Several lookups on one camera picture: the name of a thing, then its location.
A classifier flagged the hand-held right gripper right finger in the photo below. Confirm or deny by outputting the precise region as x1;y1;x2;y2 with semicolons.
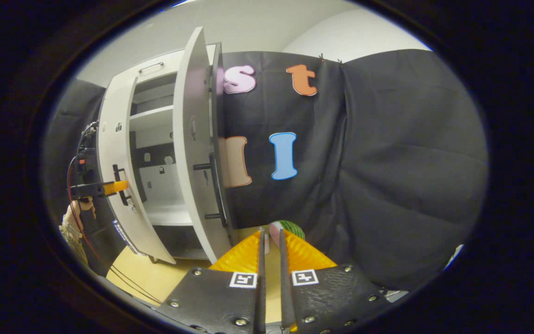
279;228;390;334

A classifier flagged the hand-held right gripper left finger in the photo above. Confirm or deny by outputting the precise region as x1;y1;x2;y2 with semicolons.
156;227;267;334

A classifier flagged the white cabinet door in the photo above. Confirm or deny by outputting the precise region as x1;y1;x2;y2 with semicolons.
96;74;176;265
173;26;235;264

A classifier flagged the white double-door shoe cabinet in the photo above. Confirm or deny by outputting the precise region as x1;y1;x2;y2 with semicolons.
96;42;235;265

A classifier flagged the white cabinet shelf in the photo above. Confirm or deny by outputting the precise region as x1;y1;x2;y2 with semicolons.
129;105;175;132

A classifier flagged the white cabinet drawer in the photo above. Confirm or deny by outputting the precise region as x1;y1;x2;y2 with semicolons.
130;44;216;85

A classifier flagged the green striped ball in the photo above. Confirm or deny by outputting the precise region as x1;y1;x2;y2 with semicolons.
269;220;306;246

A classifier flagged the black backdrop cloth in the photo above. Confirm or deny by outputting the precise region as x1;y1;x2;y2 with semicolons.
44;49;489;292

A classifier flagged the red cable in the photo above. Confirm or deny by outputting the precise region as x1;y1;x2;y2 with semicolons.
67;157;106;266

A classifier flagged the black cable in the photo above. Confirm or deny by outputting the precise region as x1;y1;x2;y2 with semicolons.
105;263;164;305

